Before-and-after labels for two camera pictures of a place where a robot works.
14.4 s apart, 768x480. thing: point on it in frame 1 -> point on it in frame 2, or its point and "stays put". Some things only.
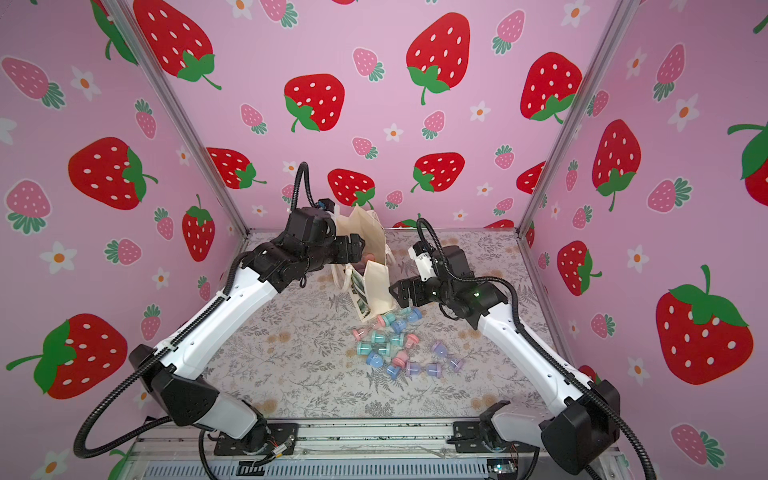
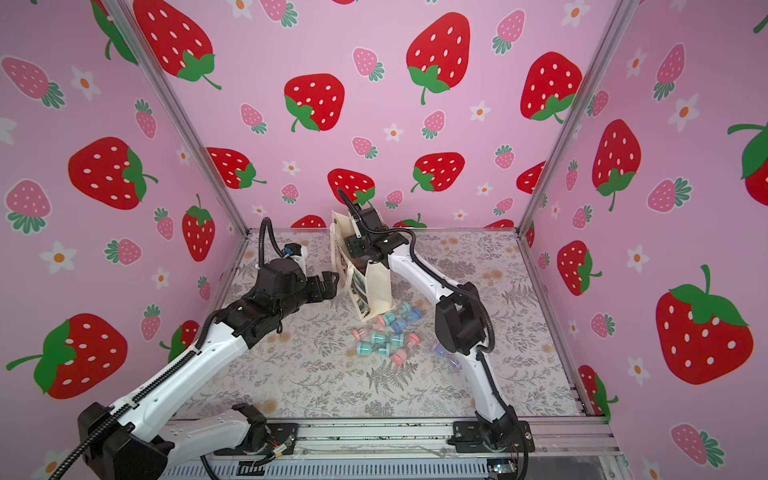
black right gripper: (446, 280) -> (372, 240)
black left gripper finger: (356, 247) -> (327, 288)
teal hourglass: (363, 348) stays put
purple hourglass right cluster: (441, 351) stays put
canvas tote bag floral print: (367, 280) stays put
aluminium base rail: (365, 450) stays put
